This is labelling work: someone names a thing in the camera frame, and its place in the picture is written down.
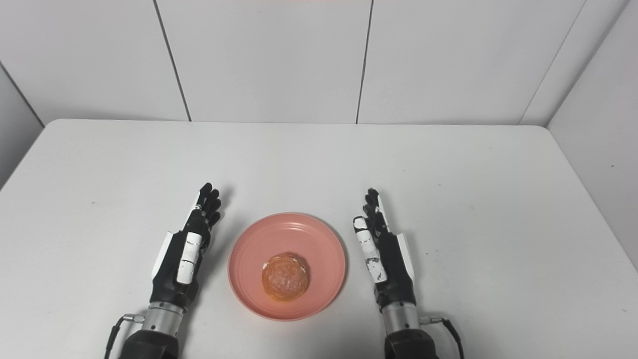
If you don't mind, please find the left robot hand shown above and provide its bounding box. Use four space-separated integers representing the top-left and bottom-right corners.
150 182 222 313

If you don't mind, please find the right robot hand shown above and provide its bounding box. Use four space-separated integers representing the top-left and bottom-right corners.
353 188 417 313

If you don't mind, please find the pink plate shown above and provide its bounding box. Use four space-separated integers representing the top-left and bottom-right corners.
228 212 347 321

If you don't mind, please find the cream puff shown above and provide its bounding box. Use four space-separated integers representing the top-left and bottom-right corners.
262 252 309 301

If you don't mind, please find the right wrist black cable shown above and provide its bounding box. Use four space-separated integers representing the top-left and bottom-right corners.
419 316 465 359

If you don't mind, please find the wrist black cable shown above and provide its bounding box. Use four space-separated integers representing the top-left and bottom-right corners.
103 314 146 359
419 316 465 359

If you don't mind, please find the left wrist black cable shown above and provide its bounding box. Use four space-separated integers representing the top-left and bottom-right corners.
103 314 146 359

